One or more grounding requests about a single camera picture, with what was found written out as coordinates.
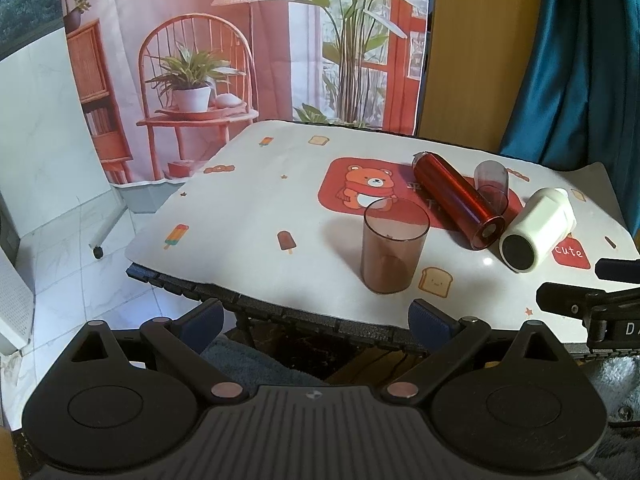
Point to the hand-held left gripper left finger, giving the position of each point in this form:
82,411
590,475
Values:
202,321

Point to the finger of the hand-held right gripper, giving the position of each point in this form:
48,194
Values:
617,270
562,297

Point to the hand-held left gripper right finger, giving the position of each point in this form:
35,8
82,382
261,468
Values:
429,322

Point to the white cup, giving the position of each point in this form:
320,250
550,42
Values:
537,230

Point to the brown transparent cup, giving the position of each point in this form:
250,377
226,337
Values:
395,255

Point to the small clear cup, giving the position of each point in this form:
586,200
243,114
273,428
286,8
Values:
492,187

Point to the grey fluffy cloth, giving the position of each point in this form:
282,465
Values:
620,385

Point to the black folding table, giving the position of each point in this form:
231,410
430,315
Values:
300,313

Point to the red metal bottle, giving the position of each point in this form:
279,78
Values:
457,197

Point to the backdrop stand leg with wheel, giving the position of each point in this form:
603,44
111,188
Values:
107,227

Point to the printed bear tablecloth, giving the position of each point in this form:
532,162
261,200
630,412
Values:
270,180

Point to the teal curtain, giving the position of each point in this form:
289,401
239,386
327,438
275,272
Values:
575,60

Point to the wooden board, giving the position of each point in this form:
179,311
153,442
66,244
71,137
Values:
470,60

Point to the printed room backdrop cloth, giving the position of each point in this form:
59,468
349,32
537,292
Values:
285,60

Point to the window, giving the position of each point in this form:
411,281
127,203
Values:
27,0

